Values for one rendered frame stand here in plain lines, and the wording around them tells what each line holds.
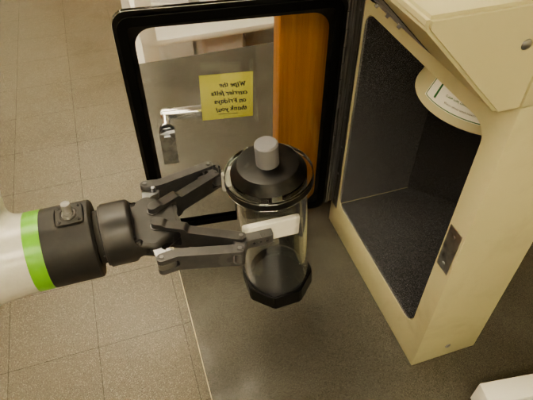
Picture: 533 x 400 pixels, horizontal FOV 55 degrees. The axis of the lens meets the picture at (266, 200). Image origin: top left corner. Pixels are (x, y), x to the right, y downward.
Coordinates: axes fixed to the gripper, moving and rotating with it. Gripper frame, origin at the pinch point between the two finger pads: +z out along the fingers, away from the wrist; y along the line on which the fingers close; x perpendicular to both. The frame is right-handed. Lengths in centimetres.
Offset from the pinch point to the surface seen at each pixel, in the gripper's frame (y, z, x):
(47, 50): 286, -53, 121
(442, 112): -3.5, 19.9, -11.6
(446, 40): -15.1, 8.2, -28.1
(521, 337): -16.2, 37.6, 26.6
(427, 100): -0.8, 19.5, -11.5
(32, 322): 80, -63, 122
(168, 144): 16.8, -9.5, 1.7
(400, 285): -5.7, 20.2, 19.2
